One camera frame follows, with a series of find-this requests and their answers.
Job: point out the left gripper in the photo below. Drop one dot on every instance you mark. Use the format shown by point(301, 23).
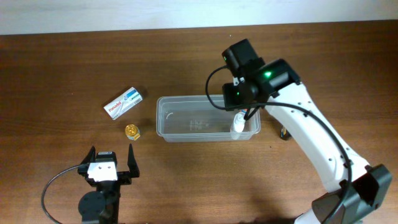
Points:
point(124, 176)

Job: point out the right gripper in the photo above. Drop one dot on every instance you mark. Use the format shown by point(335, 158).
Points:
point(231, 99)

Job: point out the white Calamine lotion bottle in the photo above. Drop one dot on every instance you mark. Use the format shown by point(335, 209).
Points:
point(237, 126)

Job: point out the dark bottle white cap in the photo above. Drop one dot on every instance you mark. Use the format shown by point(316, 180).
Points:
point(284, 134)

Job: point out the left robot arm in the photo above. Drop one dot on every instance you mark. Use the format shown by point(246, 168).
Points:
point(102, 204)

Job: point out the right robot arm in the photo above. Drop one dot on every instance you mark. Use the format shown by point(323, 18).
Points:
point(354, 187)

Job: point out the clear plastic container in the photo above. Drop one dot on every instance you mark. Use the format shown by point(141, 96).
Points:
point(194, 119)

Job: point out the gold lid balm jar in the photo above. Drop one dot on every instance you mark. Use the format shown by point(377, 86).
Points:
point(132, 132)

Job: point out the white Panadol box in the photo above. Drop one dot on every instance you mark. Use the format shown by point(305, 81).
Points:
point(123, 103)

